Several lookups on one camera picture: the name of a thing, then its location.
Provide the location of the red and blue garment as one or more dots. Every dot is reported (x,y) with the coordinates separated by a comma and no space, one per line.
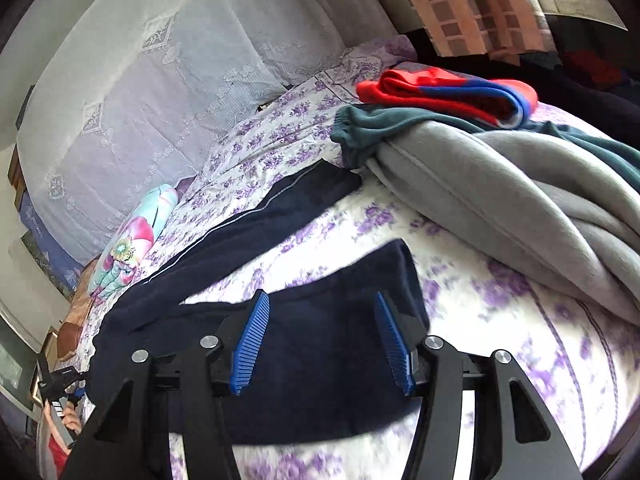
(400,87)

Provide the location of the blue hanging cloth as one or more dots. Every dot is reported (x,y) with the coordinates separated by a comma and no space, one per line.
(45,255)

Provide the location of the teal green garment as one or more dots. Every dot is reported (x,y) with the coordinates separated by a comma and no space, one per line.
(370,127)

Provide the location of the brown pillow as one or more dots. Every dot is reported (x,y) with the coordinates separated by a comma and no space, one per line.
(69,340)

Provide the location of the navy blue pants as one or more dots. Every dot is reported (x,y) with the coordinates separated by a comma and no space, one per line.
(320,360)

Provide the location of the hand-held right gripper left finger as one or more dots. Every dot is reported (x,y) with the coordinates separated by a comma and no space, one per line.
(250,345)

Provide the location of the grey sweatshirt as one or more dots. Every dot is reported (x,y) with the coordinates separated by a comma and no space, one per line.
(500,195)

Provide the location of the orange quilted pillow cover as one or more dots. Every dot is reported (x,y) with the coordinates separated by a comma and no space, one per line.
(82,295)

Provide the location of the green glass door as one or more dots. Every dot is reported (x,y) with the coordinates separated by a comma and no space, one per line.
(12,360)

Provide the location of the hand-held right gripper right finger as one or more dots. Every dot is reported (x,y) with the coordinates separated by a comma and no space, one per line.
(396,345)

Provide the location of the checkered curtain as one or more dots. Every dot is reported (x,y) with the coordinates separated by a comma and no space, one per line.
(465,5)

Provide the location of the person's left hand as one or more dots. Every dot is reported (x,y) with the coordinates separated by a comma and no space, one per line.
(70,422)

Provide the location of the purple floral bed sheet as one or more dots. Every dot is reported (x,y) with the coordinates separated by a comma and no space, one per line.
(500,320)

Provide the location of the folded floral blanket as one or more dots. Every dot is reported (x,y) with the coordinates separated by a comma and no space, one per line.
(130,240)

